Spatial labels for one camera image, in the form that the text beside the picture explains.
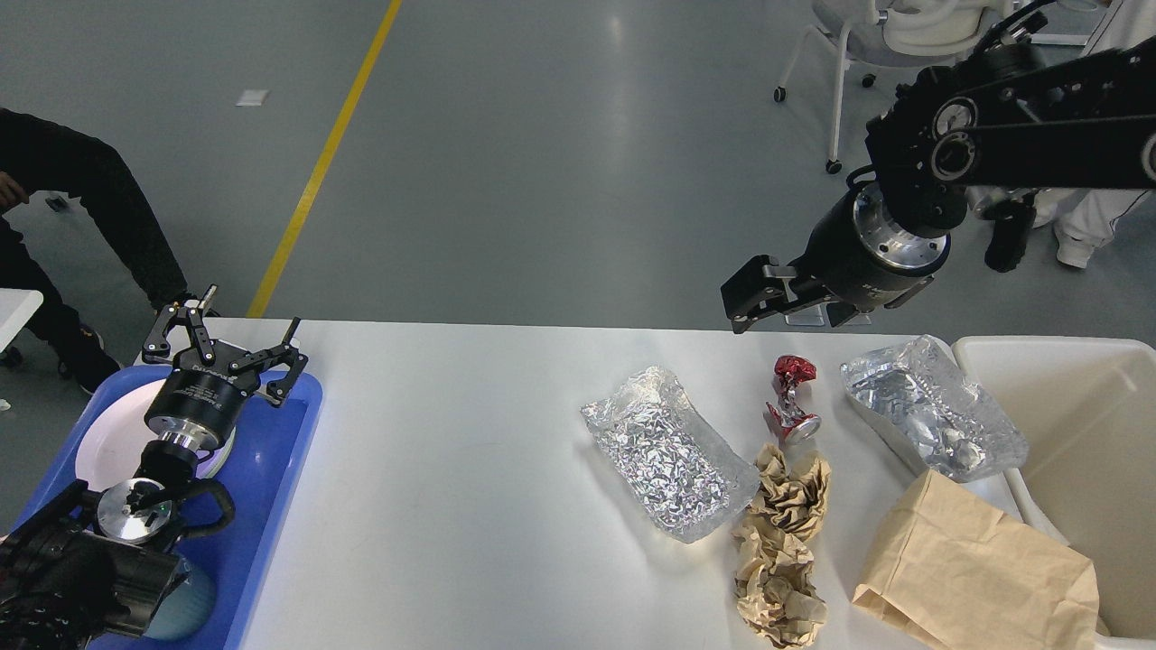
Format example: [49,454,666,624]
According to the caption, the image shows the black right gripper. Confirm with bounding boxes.
[720,180,951,337]

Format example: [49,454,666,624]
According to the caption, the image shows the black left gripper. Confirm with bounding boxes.
[142,285,310,450]

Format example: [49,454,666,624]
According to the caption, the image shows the crushed red soda can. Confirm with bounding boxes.
[766,355,822,446]

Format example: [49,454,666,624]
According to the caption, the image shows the pink plate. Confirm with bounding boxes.
[74,374,237,492]

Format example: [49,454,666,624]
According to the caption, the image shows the brown paper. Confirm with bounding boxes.
[749,443,831,542]
[733,515,827,649]

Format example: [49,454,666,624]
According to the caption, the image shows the silver foil bag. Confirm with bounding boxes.
[581,365,759,542]

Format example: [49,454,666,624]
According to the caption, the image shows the dark green mug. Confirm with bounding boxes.
[145,556,218,641]

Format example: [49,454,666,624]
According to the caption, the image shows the brown paper bag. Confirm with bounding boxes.
[852,470,1099,649]

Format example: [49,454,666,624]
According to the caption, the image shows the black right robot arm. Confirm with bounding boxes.
[720,1,1153,334]

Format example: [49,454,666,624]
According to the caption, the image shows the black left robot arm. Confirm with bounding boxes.
[3,285,307,649]

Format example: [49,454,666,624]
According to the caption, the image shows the person hand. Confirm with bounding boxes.
[0,172,29,214]

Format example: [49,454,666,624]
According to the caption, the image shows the blue plastic tray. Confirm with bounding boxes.
[15,365,323,649]

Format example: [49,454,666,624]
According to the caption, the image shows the black sneaker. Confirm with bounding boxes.
[57,322,124,396]

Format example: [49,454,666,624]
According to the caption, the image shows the clear plastic bag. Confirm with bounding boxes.
[842,337,1030,483]

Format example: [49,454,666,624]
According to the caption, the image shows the white paper scrap on floor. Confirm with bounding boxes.
[235,88,271,108]

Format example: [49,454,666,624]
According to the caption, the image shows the person leg black trousers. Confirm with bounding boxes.
[1,108,188,361]

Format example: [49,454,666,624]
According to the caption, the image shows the white office chair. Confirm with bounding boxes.
[773,1,1020,173]

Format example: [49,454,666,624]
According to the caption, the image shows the person in white trousers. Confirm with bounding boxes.
[985,1,1155,273]

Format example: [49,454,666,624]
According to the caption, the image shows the white plastic bin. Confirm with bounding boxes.
[953,337,1155,649]

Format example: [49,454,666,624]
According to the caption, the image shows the white stand base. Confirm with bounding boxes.
[1030,30,1090,49]

